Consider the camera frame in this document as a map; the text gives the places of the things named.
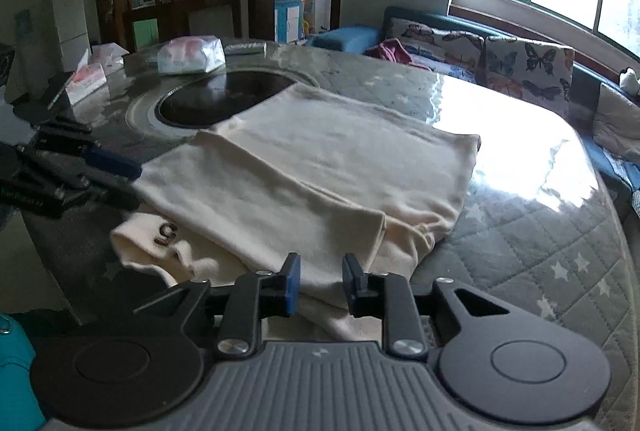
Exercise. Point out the pink crumpled garment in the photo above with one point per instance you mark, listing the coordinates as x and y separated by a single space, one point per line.
392 50

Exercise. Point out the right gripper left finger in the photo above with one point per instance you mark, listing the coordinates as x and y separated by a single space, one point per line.
254 297

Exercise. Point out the cream knit garment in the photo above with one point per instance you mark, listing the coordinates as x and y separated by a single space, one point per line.
306 171

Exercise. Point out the butterfly cushion right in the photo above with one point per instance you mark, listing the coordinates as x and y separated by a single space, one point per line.
532 71

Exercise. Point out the black round induction cooktop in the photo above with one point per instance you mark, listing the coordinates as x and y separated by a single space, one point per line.
209 100

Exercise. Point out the white pink tissue pack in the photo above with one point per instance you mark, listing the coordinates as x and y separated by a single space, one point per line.
191 55

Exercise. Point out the grey quilted star tablecloth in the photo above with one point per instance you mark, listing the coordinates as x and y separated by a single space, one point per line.
538 228

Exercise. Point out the butterfly cushion left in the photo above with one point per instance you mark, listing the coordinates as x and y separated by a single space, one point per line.
452 47

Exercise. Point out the white refrigerator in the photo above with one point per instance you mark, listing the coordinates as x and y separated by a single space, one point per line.
72 31

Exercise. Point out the butterfly cushion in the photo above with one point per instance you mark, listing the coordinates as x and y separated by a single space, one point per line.
532 71
452 47

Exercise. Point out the blue white toy cabinet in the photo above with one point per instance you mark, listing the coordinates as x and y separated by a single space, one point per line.
288 20

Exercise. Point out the pink white tissue box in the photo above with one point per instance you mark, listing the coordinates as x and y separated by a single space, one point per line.
87 79

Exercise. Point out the grey plain cushion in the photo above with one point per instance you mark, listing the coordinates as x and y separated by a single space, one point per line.
616 125

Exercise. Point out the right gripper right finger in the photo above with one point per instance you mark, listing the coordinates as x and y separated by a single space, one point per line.
388 298

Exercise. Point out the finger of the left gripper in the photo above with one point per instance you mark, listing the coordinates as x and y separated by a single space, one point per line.
116 193
109 162

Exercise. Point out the grey remote control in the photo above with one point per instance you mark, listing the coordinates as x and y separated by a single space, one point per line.
245 48

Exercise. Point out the blue corner sofa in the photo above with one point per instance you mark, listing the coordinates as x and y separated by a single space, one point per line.
620 177

